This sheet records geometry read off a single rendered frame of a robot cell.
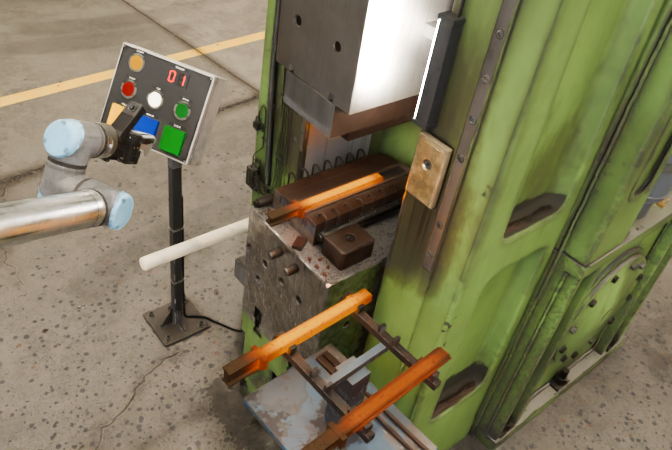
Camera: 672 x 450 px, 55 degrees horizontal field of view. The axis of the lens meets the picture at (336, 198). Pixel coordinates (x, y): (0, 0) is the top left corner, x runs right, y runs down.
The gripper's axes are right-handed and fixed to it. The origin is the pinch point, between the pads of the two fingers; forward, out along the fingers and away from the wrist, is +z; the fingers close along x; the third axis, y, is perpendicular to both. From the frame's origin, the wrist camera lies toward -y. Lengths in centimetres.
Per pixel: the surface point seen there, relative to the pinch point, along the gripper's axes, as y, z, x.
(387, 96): -33, -7, 63
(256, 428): 93, 50, 45
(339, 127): -22, -8, 54
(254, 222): 14.2, 13.5, 32.6
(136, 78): -12.8, 10.9, -18.6
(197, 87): -17.0, 10.9, 2.4
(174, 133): -1.7, 10.2, 0.2
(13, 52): 18, 182, -237
